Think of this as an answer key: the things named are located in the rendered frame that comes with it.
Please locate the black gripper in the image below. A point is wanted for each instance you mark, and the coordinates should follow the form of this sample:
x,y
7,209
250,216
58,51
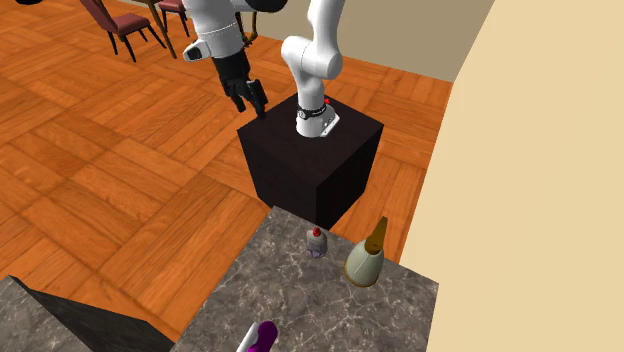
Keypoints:
x,y
233,68

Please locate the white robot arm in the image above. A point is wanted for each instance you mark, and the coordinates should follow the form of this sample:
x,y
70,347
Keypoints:
x,y
312,58

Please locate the dark robot stand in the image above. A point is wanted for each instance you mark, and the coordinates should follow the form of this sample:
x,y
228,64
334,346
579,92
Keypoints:
x,y
302,166

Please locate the wooden table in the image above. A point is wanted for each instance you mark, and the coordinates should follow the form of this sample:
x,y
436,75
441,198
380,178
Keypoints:
x,y
163,29

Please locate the dark red chair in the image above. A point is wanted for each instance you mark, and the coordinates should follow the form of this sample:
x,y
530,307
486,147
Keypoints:
x,y
128,23
173,6

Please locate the small bottle with red cap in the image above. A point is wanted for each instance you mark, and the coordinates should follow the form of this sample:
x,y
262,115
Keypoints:
x,y
316,244

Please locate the grey-green bottle with gold neck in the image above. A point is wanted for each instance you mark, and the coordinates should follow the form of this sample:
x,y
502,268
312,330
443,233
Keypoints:
x,y
364,265

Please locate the purple and white object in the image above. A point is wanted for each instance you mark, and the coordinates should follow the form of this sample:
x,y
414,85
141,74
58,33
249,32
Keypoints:
x,y
265,335

